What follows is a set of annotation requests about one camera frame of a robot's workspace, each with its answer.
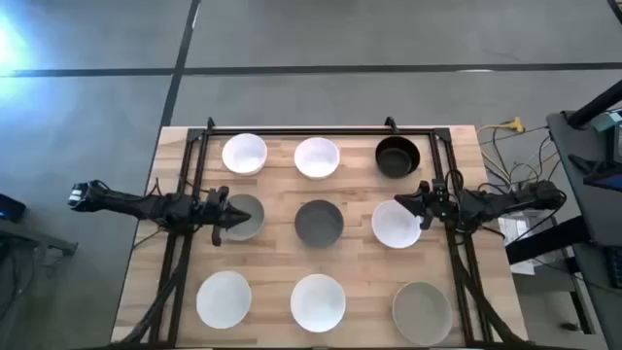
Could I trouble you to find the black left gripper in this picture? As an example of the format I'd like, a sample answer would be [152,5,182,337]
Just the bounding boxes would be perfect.
[195,193,253,248]

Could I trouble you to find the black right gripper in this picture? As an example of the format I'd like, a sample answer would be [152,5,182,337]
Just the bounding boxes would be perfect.
[394,180,461,231]

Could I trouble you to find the light grey bowl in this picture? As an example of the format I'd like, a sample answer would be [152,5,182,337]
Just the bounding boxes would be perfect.
[224,192,266,242]

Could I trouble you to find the medium white bowl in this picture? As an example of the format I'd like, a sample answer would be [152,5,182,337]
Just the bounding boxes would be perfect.
[370,199,423,250]

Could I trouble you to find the black bowl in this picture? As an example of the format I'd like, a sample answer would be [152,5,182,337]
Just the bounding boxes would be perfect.
[374,135,422,180]

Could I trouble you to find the small white bowl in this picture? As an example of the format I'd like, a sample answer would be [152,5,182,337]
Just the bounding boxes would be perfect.
[293,136,341,181]
[221,132,269,177]

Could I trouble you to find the large white bowl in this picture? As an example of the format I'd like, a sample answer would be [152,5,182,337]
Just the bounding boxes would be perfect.
[290,272,347,334]
[195,269,253,330]

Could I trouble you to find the large beige bowl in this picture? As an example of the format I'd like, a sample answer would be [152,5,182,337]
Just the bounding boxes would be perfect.
[392,281,454,347]

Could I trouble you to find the dark grey bowl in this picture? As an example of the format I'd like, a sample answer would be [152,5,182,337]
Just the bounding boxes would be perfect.
[294,198,345,249]

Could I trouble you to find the black desk crossbar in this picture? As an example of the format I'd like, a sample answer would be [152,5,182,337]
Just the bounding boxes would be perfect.
[504,215,592,266]

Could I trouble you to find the dark grey side desk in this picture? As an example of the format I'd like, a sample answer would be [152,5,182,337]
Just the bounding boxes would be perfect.
[545,109,622,350]

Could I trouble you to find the black laptop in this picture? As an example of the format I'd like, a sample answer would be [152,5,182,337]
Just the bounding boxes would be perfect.
[568,153,622,193]

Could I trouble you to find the black diagonal pole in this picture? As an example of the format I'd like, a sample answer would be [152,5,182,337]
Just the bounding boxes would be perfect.
[567,79,622,130]

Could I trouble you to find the black device blue light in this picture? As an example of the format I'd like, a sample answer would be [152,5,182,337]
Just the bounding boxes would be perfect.
[0,192,28,224]

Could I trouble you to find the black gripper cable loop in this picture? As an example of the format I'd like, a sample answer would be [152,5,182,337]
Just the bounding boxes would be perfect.
[444,167,467,208]

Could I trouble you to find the black aluminium frame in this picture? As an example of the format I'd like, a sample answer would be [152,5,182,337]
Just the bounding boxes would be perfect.
[147,116,524,349]

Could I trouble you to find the black floor cable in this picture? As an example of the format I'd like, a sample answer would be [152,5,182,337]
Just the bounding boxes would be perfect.
[489,126,568,196]

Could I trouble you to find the yellow extension cable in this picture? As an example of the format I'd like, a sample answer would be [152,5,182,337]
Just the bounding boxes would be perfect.
[475,116,527,137]

